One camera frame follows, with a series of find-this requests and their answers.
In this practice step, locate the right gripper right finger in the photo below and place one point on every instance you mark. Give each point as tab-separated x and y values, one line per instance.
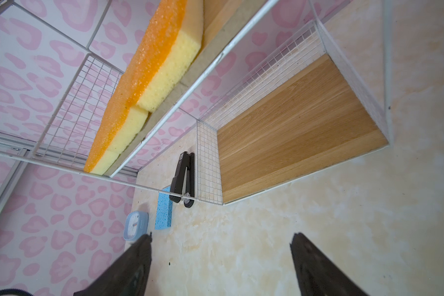
316	274

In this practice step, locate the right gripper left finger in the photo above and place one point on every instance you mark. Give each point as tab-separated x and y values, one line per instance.
128	275

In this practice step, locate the orange sponge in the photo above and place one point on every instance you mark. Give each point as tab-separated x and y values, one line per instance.
121	122
169	46

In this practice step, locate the blue square timer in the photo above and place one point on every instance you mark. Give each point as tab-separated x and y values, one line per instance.
136	225

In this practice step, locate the blue sponge back left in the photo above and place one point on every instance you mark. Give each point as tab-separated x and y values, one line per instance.
164	212

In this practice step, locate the black stapler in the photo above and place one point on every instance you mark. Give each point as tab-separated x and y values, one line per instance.
184	181

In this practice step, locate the white wire wooden shelf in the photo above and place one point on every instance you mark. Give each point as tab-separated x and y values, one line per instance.
272	97

